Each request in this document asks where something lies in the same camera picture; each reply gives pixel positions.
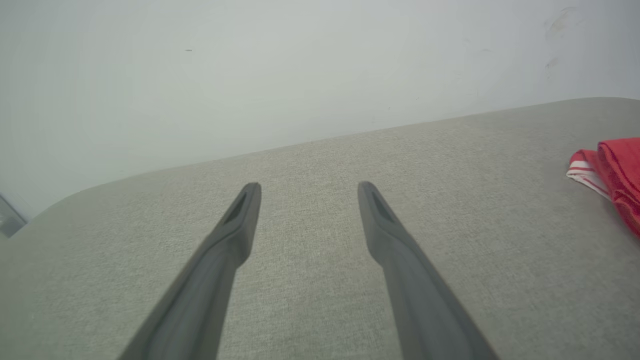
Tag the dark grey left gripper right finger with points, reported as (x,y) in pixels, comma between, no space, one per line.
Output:
(420,300)

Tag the grey metal frame post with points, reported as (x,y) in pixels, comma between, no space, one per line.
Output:
(7,220)

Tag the red basketball jersey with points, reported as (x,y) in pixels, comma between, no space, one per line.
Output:
(620,170)

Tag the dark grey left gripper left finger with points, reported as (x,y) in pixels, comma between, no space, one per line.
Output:
(200,295)

